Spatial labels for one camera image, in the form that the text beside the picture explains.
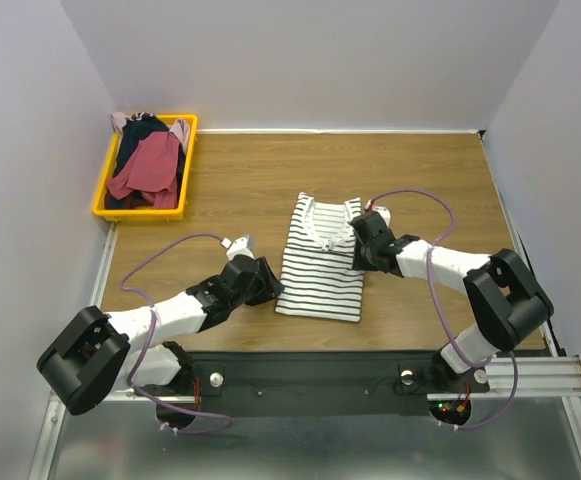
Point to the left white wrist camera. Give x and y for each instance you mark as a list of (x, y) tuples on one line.
[(242, 246)]

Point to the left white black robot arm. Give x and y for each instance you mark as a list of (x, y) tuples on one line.
[(94, 354)]

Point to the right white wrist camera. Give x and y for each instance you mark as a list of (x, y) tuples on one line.
[(385, 213)]

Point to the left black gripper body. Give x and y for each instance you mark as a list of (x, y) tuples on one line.
[(260, 291)]

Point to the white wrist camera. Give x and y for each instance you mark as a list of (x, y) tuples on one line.
[(242, 246), (385, 213)]

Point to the yellow plastic bin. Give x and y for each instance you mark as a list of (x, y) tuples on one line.
[(144, 214)]

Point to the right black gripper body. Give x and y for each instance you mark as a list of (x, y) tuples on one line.
[(365, 240)]

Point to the black white striped tank top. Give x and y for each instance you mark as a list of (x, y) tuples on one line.
[(317, 272)]

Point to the pale pink tank top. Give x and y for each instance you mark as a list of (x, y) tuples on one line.
[(180, 128)]

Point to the dark navy tank top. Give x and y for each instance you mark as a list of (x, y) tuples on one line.
[(139, 130)]

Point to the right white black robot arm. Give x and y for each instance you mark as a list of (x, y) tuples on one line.
[(507, 302)]

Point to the aluminium extrusion frame rail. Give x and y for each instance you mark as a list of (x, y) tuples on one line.
[(41, 466)]

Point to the maroon tank top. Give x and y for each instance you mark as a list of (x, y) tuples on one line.
[(149, 178)]

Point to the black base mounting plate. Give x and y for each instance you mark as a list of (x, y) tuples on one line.
[(276, 384)]

